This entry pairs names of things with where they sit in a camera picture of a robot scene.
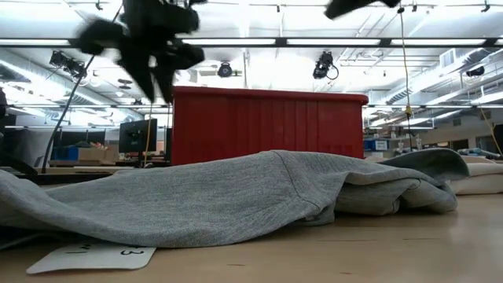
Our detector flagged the tan wooden desk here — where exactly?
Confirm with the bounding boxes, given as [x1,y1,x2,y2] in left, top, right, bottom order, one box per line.
[35,165,134,176]

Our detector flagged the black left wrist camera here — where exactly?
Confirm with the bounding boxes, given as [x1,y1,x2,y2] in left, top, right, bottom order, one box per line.
[172,42,206,71]

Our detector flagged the blue bin with white label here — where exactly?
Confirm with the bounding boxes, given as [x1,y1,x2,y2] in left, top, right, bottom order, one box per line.
[363,138,391,153]

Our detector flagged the grey tube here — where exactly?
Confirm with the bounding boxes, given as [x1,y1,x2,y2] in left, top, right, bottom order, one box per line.
[457,147,503,160]

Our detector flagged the red plastic laundry bin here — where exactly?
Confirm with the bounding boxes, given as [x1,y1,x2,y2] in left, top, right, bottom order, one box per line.
[171,86,369,166]

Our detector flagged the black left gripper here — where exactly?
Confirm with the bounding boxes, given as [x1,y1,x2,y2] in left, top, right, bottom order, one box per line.
[76,0,200,104]

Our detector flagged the black ceiling camera cluster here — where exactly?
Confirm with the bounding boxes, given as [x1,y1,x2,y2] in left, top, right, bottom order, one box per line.
[49,50,88,79]

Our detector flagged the blue storage box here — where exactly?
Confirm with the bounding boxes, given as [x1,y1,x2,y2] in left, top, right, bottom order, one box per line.
[52,146,79,161]

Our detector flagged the black overhead frame bar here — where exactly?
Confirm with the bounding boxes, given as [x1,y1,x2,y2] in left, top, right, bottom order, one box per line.
[0,37,503,50]

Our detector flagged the grey Reebok t-shirt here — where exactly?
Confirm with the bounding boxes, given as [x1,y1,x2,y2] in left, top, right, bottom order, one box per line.
[0,148,471,249]

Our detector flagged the cream canvas tote bag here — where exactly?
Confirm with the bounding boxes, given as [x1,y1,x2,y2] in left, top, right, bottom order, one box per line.
[447,155,503,197]

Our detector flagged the white paper shirt tag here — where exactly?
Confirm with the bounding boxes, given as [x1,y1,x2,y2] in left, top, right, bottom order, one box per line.
[25,242,157,275]

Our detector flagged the black computer monitor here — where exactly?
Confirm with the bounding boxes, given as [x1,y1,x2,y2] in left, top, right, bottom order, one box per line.
[118,118,158,155]

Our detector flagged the black ceiling camera with cable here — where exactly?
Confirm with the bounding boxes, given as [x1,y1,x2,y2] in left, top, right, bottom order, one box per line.
[312,50,340,81]

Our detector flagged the thick black cable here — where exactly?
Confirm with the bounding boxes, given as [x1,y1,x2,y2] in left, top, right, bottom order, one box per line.
[41,54,96,174]

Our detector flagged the round black ceiling camera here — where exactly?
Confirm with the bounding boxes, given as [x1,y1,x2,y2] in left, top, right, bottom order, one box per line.
[217,61,241,79]

